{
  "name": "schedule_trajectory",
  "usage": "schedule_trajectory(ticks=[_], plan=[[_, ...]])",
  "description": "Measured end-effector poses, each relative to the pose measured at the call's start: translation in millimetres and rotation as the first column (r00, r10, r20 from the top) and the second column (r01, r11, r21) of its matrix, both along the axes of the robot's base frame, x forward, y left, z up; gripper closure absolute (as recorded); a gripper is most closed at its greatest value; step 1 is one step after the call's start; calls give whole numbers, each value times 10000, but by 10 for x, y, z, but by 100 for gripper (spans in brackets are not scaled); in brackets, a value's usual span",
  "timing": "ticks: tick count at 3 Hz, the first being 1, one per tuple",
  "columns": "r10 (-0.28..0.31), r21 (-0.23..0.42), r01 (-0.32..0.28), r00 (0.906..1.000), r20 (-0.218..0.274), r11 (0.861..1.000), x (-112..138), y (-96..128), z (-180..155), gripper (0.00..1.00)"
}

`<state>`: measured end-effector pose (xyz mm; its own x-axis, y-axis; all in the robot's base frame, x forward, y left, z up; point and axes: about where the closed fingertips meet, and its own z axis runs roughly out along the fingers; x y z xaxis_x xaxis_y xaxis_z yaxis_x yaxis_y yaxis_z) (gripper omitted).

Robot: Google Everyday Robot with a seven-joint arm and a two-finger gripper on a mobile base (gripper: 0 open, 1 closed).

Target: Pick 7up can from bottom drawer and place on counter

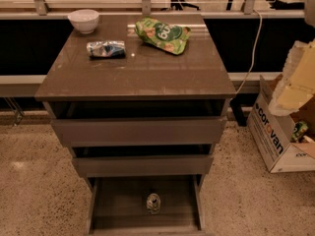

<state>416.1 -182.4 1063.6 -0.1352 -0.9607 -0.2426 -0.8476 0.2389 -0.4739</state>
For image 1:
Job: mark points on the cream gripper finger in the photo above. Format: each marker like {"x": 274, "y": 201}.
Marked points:
{"x": 297, "y": 85}

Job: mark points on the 7up soda can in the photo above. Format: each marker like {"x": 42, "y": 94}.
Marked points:
{"x": 153, "y": 203}

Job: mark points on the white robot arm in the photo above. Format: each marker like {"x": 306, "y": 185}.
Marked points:
{"x": 309, "y": 11}

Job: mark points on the green can in box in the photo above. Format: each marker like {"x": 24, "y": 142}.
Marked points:
{"x": 299, "y": 130}

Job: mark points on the grey drawer cabinet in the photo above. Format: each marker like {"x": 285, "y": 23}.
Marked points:
{"x": 145, "y": 73}

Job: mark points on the bottom grey drawer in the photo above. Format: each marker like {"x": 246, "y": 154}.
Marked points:
{"x": 118, "y": 207}

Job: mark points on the grey drawer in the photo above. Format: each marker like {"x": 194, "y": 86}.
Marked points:
{"x": 143, "y": 160}
{"x": 118, "y": 207}
{"x": 138, "y": 123}

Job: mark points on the top grey drawer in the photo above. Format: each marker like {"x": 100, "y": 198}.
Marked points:
{"x": 138, "y": 123}

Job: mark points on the middle grey drawer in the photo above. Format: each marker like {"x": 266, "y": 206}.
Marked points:
{"x": 143, "y": 160}

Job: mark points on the corovan cardboard box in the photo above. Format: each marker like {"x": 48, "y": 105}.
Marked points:
{"x": 272, "y": 134}

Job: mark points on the green chip bag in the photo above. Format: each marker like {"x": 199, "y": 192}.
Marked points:
{"x": 169, "y": 38}

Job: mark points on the blue crumpled snack packet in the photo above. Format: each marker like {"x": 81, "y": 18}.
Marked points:
{"x": 106, "y": 48}

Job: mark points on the white ceramic bowl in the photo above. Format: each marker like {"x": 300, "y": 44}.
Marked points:
{"x": 85, "y": 21}

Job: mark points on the metal railing frame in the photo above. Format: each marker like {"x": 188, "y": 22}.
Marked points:
{"x": 208, "y": 8}

